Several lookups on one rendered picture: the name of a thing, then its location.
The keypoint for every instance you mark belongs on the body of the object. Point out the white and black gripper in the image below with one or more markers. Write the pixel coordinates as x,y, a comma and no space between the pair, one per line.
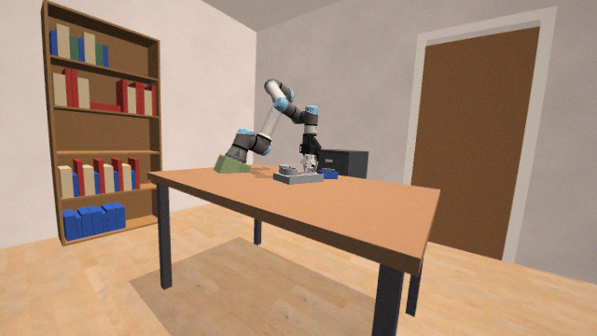
307,149

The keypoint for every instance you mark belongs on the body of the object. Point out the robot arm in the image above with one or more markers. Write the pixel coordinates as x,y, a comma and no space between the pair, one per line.
261,143

